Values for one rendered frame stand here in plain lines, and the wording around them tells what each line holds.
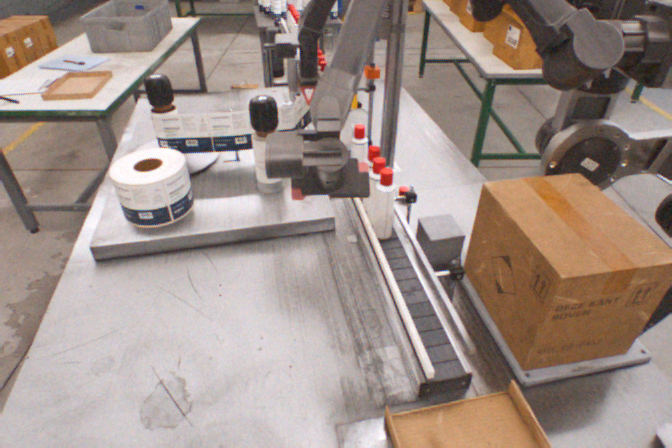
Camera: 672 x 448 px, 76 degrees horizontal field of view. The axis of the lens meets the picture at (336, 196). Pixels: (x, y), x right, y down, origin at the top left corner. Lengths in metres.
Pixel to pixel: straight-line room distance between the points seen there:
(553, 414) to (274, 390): 0.54
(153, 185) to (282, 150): 0.64
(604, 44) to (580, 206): 0.37
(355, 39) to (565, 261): 0.52
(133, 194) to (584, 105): 1.15
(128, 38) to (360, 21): 2.62
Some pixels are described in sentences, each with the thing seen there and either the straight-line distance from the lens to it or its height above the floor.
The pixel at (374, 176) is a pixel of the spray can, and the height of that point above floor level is 1.04.
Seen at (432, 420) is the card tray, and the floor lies 0.83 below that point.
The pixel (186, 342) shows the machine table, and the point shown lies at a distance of 1.07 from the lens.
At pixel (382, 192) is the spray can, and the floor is 1.04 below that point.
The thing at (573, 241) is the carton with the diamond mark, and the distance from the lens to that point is 0.92.
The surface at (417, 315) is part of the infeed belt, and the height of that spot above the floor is 0.88.
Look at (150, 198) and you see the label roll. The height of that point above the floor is 0.98.
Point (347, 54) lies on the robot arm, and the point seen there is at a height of 1.45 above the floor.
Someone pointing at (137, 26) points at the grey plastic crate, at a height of 0.96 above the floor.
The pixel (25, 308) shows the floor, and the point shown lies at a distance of 2.64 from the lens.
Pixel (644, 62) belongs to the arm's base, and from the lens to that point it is 0.86.
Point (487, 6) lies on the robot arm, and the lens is 1.26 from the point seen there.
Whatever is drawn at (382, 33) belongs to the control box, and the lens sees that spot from 1.40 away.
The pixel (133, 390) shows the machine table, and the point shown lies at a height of 0.83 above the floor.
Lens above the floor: 1.65
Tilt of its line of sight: 35 degrees down
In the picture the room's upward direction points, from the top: straight up
